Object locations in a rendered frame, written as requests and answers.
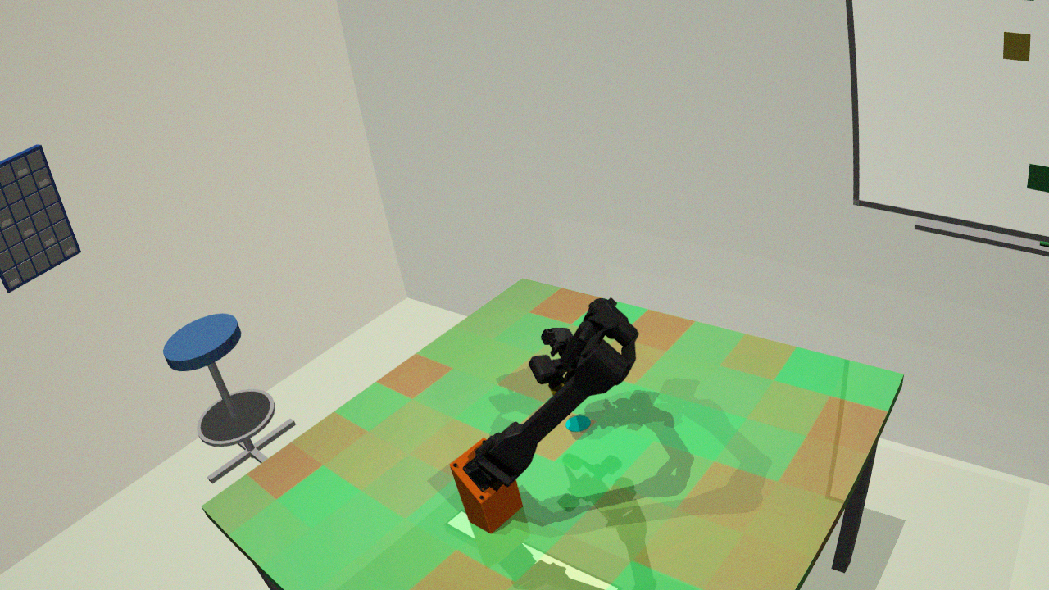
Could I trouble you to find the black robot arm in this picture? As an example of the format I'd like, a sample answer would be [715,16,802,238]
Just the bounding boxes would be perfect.
[462,298,639,492]

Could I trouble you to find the cyan circle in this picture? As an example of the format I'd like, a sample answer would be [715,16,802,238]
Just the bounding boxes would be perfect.
[565,415,591,431]

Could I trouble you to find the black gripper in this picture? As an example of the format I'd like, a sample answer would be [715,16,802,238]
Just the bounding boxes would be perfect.
[529,338,581,389]

